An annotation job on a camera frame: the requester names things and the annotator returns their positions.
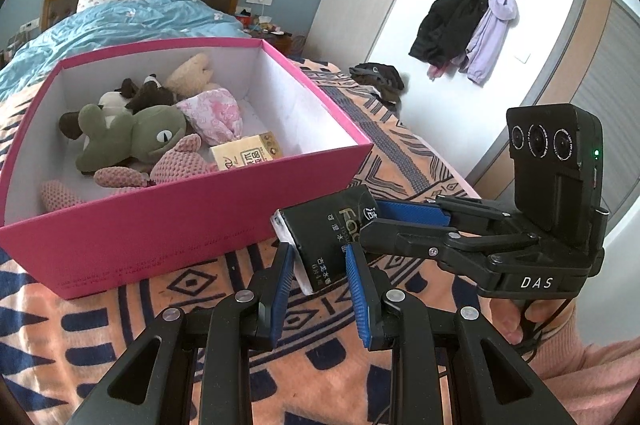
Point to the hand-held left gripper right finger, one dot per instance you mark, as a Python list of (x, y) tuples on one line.
[(357, 300)]

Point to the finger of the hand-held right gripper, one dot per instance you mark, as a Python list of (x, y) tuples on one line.
[(400, 239), (410, 212)]

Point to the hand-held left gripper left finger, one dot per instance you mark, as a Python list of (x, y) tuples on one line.
[(282, 285)]

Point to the black tissue packet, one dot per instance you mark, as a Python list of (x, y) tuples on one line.
[(325, 230)]

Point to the yellow tissue packet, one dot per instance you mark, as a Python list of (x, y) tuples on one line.
[(250, 152)]

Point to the pink cardboard box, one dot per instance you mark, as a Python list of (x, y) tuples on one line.
[(150, 245)]

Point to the pink knitted plush toy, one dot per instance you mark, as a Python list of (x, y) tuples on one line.
[(175, 160)]

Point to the green plush toy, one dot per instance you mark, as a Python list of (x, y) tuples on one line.
[(145, 130)]

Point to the cream plush toy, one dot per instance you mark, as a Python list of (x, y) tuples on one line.
[(192, 72)]

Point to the brown plush toy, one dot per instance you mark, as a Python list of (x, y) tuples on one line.
[(150, 92)]

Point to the person's right forearm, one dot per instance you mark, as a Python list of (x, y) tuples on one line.
[(590, 365)]

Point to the person's right hand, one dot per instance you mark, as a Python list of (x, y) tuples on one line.
[(507, 320)]

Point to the beige sliding door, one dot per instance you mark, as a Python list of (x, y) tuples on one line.
[(575, 55)]

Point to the dark clothes heap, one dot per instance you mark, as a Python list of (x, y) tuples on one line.
[(377, 82)]

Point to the small pink cloth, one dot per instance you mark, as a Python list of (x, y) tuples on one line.
[(436, 70)]

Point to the lilac hoodie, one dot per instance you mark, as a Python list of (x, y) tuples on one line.
[(492, 35)]

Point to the black jacket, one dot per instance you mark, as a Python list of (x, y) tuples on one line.
[(445, 25)]

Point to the nightstand clutter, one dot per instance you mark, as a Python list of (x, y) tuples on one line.
[(262, 25)]

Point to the blue floral duvet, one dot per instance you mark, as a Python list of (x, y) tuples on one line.
[(125, 20)]

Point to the white wall switch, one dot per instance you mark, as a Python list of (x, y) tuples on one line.
[(523, 57)]

